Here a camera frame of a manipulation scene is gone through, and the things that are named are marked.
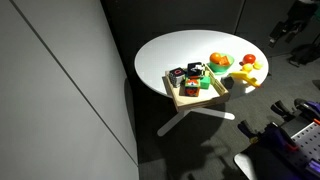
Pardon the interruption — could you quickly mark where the orange toy fruit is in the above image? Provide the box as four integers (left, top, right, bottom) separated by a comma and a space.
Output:
209, 52, 223, 65

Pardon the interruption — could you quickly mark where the small yellow toy piece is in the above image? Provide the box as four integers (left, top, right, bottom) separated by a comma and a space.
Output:
253, 59, 264, 70

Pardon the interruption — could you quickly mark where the orange-red toy piece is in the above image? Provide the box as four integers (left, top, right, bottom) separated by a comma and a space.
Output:
218, 55, 231, 67

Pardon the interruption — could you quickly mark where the purple clamp with orange trigger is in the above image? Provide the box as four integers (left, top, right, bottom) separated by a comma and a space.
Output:
261, 121, 301, 156

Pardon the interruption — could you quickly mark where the black and white cube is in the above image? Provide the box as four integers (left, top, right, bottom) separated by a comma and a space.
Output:
186, 61, 206, 78

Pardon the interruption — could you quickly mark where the green block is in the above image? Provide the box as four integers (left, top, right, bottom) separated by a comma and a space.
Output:
199, 74, 212, 90

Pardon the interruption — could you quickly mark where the white round plate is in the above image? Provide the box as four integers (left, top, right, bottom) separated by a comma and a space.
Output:
233, 152, 259, 180

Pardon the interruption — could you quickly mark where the green bowl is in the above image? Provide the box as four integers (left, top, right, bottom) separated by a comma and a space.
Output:
208, 53, 236, 75

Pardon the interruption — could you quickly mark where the orange patterned cube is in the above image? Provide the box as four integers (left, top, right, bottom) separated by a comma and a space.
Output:
184, 77, 202, 98

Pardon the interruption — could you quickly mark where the wooden tray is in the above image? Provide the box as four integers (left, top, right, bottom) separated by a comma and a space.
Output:
164, 64, 232, 113

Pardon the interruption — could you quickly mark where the perforated metal plate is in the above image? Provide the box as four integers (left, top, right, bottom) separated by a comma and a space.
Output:
289, 121, 320, 168

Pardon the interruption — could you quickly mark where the black floor stand base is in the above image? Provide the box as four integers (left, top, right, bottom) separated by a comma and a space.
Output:
288, 43, 320, 68

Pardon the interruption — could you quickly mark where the black cube with red ring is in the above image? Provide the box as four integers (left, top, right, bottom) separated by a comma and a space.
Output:
168, 67, 186, 88

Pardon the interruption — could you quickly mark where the black handled clamp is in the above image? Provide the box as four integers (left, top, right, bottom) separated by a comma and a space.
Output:
270, 99, 296, 122
237, 119, 268, 145

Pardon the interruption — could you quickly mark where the white table base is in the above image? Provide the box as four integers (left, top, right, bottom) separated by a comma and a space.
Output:
156, 107, 236, 138

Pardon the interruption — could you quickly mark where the grey cube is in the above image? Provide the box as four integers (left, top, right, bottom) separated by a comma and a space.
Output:
222, 75, 235, 90

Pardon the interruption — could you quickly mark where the yellow toy banana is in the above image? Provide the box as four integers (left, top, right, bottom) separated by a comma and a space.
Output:
229, 70, 262, 88

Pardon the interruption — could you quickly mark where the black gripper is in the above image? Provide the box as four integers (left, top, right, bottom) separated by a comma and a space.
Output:
268, 18, 303, 48

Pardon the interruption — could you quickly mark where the red toy tomato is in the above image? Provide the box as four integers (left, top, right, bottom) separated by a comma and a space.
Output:
242, 53, 257, 65

